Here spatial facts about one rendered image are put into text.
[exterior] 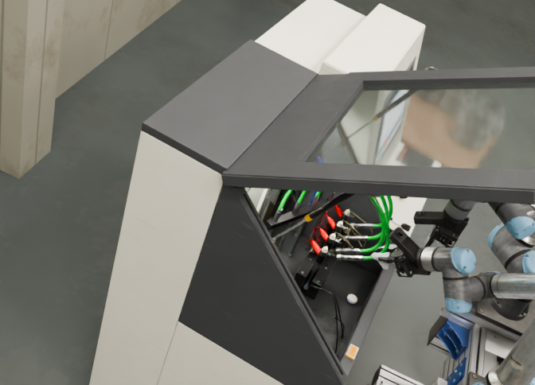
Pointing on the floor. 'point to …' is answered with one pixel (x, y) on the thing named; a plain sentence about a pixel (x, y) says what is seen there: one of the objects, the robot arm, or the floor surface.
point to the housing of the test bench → (199, 180)
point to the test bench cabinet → (206, 363)
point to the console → (377, 44)
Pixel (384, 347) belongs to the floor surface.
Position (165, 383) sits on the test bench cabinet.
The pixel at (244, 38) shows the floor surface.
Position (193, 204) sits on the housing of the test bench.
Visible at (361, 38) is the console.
